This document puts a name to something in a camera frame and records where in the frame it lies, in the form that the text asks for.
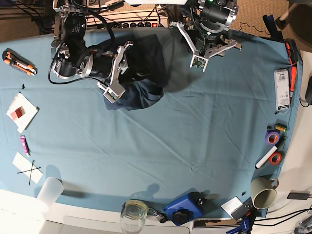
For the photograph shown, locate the black hairpin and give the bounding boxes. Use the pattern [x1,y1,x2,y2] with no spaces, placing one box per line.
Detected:
[28,160,35,186]
[17,167,41,174]

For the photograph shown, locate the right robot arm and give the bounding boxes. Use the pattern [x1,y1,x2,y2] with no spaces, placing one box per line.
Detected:
[49,0,158,96]

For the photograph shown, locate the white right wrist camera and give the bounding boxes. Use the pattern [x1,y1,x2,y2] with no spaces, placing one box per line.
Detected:
[103,82,125,104]

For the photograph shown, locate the black marker pen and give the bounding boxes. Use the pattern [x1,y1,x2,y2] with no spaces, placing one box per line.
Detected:
[275,136,285,148]

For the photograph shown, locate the red tape roll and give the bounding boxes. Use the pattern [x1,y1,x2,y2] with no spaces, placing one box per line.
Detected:
[269,152,282,165]

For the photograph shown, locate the beige ceramic mug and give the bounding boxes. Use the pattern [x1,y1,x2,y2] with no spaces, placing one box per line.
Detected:
[250,177,279,210]

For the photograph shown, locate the orange black pliers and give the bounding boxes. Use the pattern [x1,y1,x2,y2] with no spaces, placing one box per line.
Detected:
[285,39,298,66]

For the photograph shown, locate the grey remote control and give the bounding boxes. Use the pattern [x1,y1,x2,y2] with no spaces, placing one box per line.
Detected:
[231,197,254,221]

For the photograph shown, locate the white marker pen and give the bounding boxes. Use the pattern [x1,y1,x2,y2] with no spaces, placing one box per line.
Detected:
[255,145,278,169]

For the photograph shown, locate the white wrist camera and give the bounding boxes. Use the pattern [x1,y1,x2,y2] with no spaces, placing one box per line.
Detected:
[103,82,125,104]
[190,54,209,72]

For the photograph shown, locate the pink glue tube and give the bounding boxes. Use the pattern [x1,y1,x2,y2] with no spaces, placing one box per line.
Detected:
[19,136,30,157]

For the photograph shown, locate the purple tape roll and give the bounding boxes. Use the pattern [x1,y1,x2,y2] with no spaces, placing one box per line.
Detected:
[265,130,280,145]

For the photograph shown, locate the blue spring clamp top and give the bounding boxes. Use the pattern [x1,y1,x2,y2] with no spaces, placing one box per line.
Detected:
[262,15,284,42]

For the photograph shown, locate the white paper with red swatch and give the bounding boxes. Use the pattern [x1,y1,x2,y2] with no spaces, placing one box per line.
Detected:
[6,92,39,133]

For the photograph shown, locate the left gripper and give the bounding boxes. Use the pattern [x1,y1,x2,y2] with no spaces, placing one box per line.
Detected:
[170,21,242,59]

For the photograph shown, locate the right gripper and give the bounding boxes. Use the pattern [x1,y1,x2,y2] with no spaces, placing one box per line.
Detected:
[84,41,156,89]

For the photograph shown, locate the translucent plastic cup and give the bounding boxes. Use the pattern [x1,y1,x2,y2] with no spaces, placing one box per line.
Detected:
[37,177,64,206]

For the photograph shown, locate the white business card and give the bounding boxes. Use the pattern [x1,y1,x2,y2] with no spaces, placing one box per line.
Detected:
[221,196,243,216]

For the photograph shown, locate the white paper card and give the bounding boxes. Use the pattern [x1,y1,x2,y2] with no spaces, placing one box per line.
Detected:
[12,152,43,184]

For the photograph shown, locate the white power strip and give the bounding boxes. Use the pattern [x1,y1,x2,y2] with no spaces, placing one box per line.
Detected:
[100,8,169,28]

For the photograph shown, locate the green yellow battery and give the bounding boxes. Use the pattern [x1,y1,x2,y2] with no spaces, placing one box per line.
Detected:
[274,124,287,132]

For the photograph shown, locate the light blue table cloth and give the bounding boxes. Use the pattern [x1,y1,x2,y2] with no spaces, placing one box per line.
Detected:
[0,28,299,217]

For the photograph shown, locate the orange screwdriver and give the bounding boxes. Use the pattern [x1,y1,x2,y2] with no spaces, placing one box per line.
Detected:
[289,66,297,102]

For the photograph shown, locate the orange black utility knife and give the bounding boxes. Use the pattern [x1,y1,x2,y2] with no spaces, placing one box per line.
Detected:
[2,50,37,76]

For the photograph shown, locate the black power adapter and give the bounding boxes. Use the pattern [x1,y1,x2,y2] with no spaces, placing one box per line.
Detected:
[287,192,311,200]

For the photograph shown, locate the dark blue T-shirt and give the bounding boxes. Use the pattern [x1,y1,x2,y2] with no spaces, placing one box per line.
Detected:
[104,34,169,111]

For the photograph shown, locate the clear glass jar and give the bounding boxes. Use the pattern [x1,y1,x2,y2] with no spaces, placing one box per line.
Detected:
[120,199,148,234]

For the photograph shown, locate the blue box with black knob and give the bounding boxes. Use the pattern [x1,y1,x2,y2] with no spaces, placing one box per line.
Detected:
[162,192,207,226]

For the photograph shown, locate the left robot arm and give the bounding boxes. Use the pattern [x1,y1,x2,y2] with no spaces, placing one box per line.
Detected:
[170,0,241,59]

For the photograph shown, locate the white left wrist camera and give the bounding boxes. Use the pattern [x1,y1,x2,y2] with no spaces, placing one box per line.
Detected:
[190,54,209,72]

